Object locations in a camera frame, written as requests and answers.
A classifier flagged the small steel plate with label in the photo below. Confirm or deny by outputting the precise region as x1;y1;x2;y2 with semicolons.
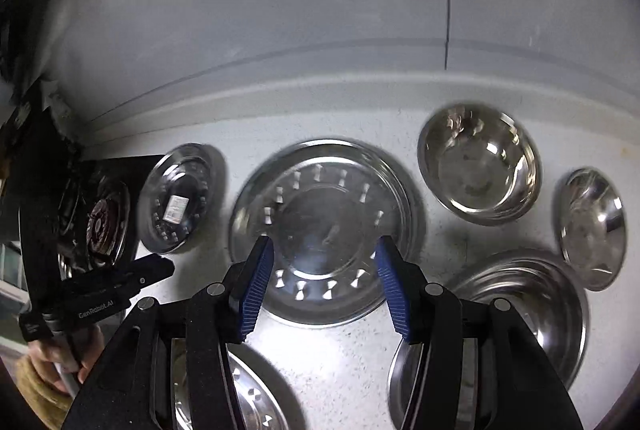
137;143;218;254

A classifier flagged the medium steel plate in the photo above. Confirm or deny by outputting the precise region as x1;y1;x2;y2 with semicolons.
228;138;423;327

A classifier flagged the large steel plate with label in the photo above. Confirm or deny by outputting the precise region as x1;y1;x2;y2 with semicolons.
171;338;290;430

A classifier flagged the small steel bowl back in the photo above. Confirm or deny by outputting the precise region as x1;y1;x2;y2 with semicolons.
416;103;542;226

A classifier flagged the small steel bowl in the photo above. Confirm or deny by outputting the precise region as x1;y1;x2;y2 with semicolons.
554;167;627;291
416;103;542;226

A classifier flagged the large steel bowl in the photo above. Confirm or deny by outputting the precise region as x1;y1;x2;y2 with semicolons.
401;280;582;429

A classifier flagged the person left hand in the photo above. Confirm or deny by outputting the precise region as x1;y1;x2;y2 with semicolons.
28;326;104;394

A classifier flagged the black gas stove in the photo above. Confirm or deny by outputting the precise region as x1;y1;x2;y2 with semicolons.
1;150;160;312

